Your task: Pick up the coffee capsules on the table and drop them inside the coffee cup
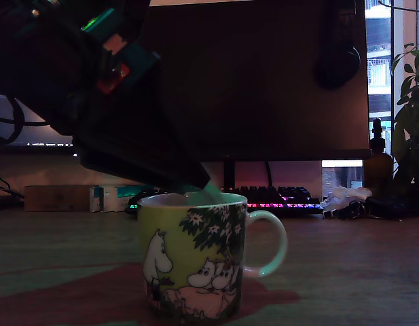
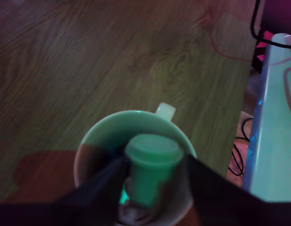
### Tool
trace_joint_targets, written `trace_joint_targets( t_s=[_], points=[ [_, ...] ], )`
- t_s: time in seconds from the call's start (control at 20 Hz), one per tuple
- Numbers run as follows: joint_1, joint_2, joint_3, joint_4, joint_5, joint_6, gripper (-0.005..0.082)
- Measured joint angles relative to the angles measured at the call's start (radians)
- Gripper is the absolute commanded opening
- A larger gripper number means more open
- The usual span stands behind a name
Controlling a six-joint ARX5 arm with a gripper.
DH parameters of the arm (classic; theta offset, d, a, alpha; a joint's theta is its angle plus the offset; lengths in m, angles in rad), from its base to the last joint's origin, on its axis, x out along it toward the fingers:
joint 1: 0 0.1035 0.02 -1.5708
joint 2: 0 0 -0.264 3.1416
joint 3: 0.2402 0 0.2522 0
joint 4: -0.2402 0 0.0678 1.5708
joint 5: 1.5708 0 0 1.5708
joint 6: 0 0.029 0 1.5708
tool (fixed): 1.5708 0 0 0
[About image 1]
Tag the black backlit keyboard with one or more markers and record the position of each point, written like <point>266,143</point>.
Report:
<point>290,200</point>

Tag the large dark computer monitor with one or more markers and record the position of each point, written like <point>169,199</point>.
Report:
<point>263,102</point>

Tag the green houseplant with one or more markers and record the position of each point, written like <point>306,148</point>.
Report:
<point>411,136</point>

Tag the blue and white carton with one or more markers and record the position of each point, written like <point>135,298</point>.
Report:
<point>110,200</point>
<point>96,200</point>
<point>127,195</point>

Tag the green cartoon print mug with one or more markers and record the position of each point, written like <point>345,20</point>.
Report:
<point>182,244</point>

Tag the brown cardboard box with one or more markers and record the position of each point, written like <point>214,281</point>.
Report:
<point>49,198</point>

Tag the black headphones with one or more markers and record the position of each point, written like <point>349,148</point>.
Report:
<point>338,71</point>

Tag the dark key bunch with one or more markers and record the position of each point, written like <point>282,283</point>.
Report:
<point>351,208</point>

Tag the lit computer monitor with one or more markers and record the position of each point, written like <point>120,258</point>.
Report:
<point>32,134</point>

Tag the black pouch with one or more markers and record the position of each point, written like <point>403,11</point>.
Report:
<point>389,205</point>

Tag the crumpled white tissue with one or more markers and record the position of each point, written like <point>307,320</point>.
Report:
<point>345,195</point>

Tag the black monitor stand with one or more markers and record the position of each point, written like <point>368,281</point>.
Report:
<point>229,175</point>

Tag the brown glass pump bottle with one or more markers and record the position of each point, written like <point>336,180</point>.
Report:
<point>378,166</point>

